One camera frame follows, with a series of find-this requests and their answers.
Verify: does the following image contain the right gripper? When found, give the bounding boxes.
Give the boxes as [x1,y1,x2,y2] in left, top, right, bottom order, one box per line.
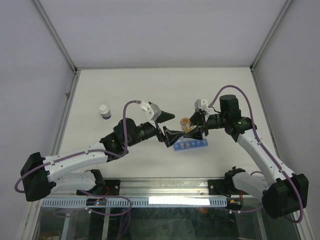
[183,110,228,141]

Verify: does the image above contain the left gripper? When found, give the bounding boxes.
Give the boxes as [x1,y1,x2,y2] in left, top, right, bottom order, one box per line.
[127,111,186,148]

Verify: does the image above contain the clear bottle orange pills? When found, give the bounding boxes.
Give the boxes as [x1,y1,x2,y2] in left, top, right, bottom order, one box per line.
[180,117,194,133]

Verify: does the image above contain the blue weekly pill organizer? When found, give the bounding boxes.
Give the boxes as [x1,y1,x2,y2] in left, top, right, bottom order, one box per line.
[173,138,208,151]

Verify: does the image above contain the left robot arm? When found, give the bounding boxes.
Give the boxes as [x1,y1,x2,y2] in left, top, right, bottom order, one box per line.
[14,110,175,202]

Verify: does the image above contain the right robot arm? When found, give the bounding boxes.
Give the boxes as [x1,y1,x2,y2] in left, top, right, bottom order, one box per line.
[190,94,309,219]

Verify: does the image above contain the white capped pill bottle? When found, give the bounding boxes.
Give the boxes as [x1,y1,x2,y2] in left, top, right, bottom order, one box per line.
[99,104,112,120]

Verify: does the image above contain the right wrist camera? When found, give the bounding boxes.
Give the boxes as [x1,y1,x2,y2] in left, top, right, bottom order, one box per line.
[194,99,209,113]

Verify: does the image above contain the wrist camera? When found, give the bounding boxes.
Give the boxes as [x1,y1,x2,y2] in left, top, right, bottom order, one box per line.
[194,99,209,113]
[139,100,162,127]

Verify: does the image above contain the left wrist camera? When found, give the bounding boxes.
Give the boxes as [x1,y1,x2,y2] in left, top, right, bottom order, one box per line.
[139,100,162,127]

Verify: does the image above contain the aluminium mounting rail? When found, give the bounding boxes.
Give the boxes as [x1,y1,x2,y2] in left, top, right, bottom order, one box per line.
[31,176,253,200]

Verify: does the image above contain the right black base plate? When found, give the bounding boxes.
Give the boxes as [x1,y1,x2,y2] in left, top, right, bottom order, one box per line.
[207,178,241,198]

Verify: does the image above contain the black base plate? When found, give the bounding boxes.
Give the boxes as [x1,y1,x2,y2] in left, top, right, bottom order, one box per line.
[207,178,241,198]
[85,179,121,196]

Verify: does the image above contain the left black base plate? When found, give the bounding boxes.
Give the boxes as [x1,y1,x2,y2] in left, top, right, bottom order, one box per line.
[85,179,121,196]

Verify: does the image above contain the right aluminium frame post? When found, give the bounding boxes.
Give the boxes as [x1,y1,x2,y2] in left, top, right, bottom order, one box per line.
[249,0,294,71]

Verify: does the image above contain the aluminium frame post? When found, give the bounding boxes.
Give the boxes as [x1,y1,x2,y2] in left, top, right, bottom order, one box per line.
[31,0,77,72]
[249,0,294,71]

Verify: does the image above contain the grey slotted cable duct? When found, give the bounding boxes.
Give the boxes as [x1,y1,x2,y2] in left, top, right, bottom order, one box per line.
[41,196,227,209]

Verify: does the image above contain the left aluminium frame post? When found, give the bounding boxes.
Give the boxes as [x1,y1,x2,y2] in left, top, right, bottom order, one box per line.
[31,0,77,72]

